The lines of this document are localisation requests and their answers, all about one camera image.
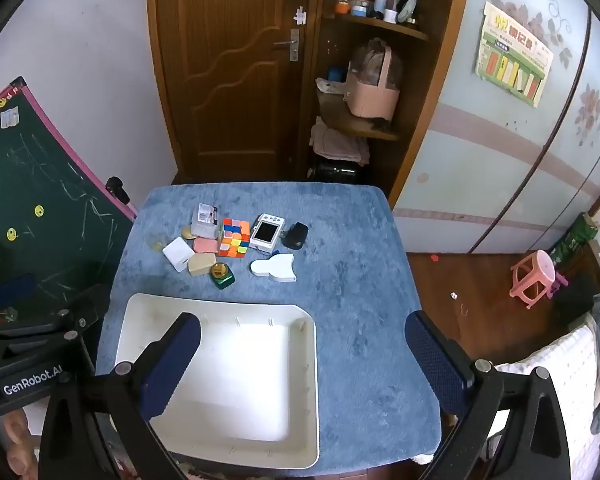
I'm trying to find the pink folded towels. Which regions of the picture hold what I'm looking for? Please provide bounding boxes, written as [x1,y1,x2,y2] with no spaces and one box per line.
[310,121,371,166]

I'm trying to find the green patterned box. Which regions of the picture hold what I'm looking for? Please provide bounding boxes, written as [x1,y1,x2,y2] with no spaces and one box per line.
[550,212,600,266]

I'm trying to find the white dotted blanket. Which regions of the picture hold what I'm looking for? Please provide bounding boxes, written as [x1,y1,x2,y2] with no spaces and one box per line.
[495,312,600,480]

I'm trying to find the black chalkboard knob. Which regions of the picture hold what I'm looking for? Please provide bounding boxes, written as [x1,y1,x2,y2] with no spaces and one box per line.
[105,176,131,206]

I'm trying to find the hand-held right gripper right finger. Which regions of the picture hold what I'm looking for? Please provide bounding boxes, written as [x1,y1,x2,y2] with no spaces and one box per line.
[404,310,572,480]

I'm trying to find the pale floral wardrobe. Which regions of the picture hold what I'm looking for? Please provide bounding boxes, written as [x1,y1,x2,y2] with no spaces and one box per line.
[392,0,600,256]

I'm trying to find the black oval case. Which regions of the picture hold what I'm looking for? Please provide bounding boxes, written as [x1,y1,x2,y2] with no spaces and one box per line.
[281,222,309,251]

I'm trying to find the metal door handle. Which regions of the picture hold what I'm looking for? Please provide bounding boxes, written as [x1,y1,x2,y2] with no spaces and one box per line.
[274,29,301,62]

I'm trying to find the clear plastic box with label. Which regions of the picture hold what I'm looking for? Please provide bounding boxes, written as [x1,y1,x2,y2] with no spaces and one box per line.
[191,203,220,239]

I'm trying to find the white square box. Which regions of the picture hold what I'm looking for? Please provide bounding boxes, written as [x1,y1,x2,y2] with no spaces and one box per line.
[162,236,196,273]

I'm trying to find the white plastic tray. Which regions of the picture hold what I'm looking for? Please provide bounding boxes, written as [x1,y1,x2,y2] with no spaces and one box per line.
[114,292,321,470]

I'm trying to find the wooden corner shelf unit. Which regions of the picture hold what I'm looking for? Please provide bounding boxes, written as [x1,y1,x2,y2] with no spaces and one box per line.
[300,0,473,207]

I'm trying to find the blue tablecloth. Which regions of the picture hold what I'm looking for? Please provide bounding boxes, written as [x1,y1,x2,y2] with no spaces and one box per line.
[96,182,442,476]

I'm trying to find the person's left hand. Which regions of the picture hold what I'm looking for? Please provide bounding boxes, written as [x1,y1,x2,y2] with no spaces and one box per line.
[2,406,42,477]

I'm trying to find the black bag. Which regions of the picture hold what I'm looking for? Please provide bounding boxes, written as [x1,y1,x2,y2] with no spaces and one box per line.
[307,157,361,184]

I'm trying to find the colourful puzzle cube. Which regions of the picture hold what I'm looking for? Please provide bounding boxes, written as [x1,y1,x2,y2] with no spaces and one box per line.
[217,217,251,259]

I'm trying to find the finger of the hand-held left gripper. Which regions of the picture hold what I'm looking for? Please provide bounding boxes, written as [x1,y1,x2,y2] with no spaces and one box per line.
[0,274,112,313]
[0,309,98,357]

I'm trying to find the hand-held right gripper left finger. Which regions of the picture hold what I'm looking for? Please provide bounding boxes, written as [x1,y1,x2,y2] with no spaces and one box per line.
[39,311,202,480]

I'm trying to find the pink plastic stool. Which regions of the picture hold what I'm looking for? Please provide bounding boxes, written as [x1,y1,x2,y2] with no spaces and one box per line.
[510,250,556,309]

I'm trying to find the beige rounded box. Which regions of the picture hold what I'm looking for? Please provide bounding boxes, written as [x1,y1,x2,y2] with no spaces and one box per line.
[187,252,217,277]

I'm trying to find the row of toiletry bottles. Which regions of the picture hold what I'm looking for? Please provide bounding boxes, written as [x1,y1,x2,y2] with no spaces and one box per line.
[335,0,420,26]

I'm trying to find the wall poster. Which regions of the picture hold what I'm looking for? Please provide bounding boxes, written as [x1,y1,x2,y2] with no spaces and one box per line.
[475,1,554,108]

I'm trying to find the green jar with gold lid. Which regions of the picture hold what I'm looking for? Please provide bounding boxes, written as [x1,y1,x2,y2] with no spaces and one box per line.
[209,262,235,291]

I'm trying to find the brown wooden door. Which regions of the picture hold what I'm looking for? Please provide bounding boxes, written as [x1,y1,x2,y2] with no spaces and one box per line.
[147,0,326,184]

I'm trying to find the green chalkboard with pink frame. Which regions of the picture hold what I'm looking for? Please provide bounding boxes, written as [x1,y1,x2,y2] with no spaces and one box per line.
[0,76,140,311]

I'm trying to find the white device with screen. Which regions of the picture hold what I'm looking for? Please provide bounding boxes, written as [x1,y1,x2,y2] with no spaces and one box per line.
[250,213,286,253]

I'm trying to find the white crumpled cloth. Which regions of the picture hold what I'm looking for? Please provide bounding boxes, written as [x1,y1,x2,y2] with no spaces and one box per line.
[315,77,348,97]

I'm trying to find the pink basket with handle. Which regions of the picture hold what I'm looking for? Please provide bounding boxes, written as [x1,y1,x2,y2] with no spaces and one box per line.
[342,40,406,121]

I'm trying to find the purple toy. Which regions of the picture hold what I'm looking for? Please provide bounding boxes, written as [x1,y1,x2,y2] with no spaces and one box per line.
[547,270,570,300]

